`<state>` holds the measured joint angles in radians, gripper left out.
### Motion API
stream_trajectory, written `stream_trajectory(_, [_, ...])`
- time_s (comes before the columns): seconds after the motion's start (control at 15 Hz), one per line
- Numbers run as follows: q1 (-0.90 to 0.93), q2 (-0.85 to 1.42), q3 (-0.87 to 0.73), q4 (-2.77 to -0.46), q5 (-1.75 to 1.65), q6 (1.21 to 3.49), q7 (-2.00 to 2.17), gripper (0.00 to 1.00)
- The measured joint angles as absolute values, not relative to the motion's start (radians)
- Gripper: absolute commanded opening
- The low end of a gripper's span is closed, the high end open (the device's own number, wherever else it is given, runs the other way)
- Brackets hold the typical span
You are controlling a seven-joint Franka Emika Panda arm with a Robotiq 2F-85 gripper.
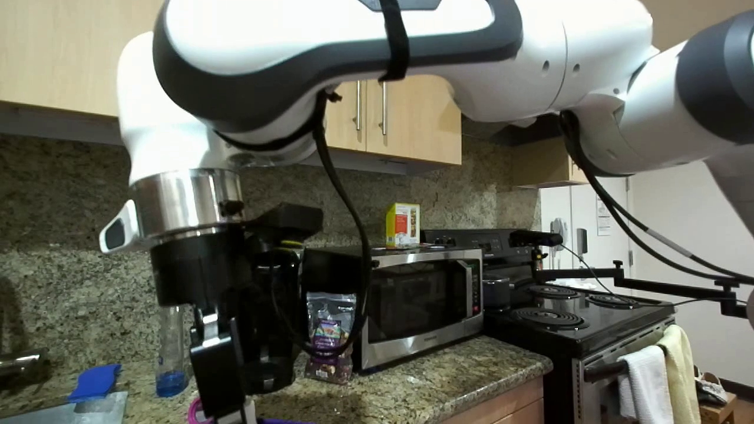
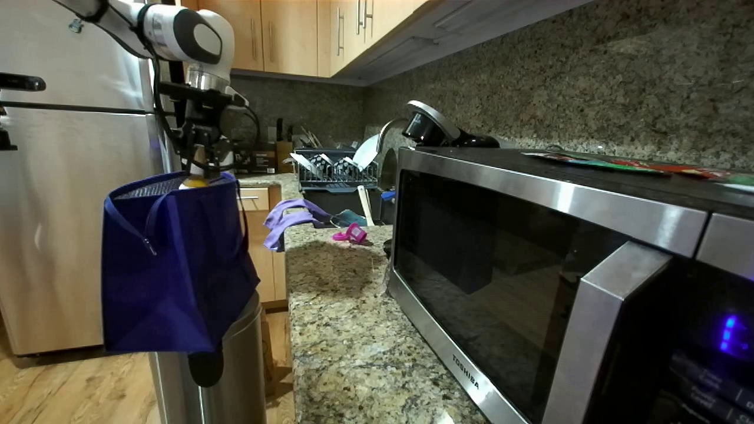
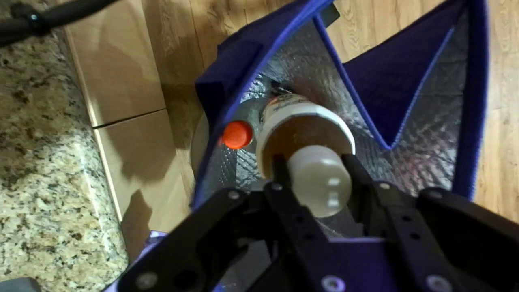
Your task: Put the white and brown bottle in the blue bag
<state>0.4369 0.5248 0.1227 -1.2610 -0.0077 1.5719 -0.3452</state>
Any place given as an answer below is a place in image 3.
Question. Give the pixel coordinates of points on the blue insulated bag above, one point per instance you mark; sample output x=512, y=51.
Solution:
x=422, y=70

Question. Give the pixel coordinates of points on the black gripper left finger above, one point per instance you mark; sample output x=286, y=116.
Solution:
x=189, y=244

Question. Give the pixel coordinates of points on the white and brown bottle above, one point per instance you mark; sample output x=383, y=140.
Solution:
x=302, y=135

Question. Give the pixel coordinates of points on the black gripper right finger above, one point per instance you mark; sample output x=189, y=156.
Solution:
x=465, y=237

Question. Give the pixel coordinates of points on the wooden lower cabinet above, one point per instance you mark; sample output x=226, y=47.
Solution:
x=130, y=82

